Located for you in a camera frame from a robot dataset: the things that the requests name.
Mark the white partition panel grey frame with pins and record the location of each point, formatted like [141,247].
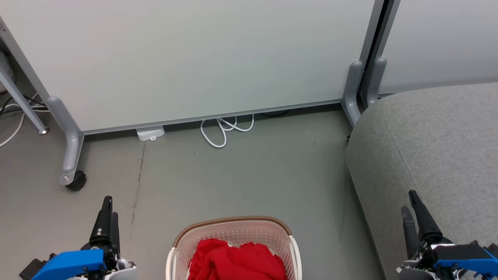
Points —
[194,58]

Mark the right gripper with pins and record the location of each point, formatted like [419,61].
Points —
[424,260]

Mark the white plastic laundry basket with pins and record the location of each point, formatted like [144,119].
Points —
[233,233]

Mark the grey fabric sofa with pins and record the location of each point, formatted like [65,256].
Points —
[428,147]

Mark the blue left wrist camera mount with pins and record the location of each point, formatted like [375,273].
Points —
[70,264]

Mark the black caster wheel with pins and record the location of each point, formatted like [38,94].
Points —
[76,182]

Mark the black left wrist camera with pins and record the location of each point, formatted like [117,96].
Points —
[33,268]

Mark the white power adapter box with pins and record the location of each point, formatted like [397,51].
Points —
[149,133]

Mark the red cloth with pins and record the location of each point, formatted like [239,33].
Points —
[233,264]

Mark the grey partition foot with caster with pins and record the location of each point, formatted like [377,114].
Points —
[72,147]

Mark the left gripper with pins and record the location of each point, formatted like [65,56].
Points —
[113,264]

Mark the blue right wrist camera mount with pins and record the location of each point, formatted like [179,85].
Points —
[463,254]

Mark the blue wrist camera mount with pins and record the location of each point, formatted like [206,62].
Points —
[70,264]
[463,254]

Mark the grey metal table frame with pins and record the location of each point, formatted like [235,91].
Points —
[21,101]

